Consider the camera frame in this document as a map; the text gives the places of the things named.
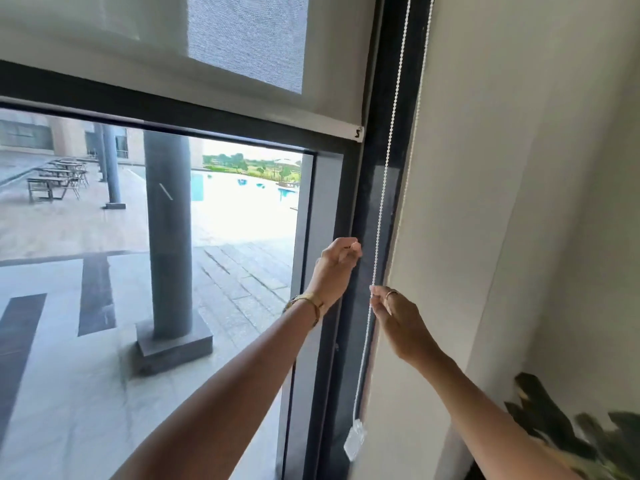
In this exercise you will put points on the person's right hand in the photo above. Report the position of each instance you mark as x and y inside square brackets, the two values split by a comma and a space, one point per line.
[407, 327]

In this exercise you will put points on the person's left hand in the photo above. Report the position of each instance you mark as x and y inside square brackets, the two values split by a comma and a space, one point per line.
[330, 274]

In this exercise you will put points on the person's right thumb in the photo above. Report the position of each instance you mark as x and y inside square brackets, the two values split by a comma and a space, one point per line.
[380, 304]

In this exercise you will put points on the person's left fingers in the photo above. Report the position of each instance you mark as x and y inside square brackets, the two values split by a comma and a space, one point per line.
[347, 249]

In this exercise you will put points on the person's left forearm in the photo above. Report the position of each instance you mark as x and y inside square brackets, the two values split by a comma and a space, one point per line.
[235, 389]

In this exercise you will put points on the person's right forearm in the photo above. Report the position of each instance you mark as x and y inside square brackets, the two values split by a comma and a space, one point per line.
[480, 414]

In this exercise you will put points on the gold wrist watch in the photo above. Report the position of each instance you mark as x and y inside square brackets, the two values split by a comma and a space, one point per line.
[311, 302]

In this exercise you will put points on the green trees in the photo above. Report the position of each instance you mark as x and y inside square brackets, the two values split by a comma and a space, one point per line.
[235, 162]

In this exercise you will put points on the blue swimming pool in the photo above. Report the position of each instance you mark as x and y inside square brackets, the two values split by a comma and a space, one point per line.
[198, 187]

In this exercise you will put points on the thick grey concrete pillar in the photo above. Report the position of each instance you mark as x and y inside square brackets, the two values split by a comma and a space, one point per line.
[169, 234]

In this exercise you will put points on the dark green leafy plant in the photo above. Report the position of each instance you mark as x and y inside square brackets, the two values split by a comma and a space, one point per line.
[550, 419]

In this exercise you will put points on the slim grey pillar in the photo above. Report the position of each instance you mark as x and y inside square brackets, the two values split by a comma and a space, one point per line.
[112, 164]

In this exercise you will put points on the white roller blind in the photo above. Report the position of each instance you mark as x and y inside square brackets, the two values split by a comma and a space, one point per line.
[125, 54]

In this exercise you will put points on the row of outdoor tables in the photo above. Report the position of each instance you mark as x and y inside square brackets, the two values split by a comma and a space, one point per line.
[55, 177]

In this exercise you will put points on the beige building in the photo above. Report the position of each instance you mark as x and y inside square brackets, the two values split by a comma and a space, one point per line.
[30, 134]

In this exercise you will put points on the dark window frame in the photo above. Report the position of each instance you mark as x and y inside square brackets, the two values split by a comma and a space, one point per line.
[375, 194]

